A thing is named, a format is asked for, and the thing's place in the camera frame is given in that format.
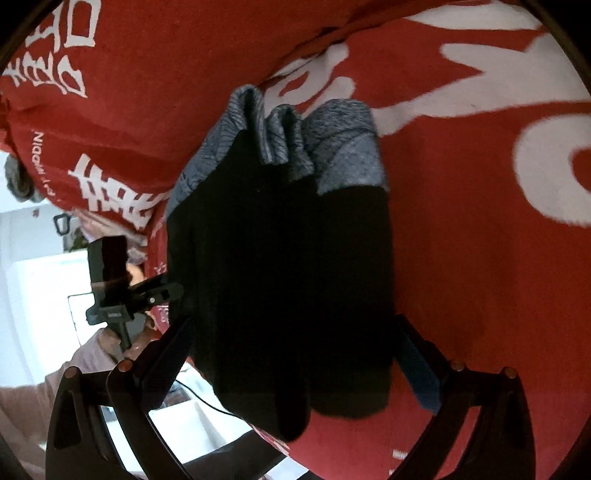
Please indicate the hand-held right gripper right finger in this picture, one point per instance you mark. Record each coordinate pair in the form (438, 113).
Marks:
(420, 369)

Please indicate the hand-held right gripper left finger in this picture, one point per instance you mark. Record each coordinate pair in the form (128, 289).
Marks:
(173, 355)

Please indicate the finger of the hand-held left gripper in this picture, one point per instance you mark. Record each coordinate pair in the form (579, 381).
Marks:
(159, 293)

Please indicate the black and grey sock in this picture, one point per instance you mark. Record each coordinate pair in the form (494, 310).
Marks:
(286, 286)

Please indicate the red printed blanket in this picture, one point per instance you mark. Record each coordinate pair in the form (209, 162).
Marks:
(461, 258)

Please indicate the grey cloth bundle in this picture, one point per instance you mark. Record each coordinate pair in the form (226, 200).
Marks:
(21, 177)

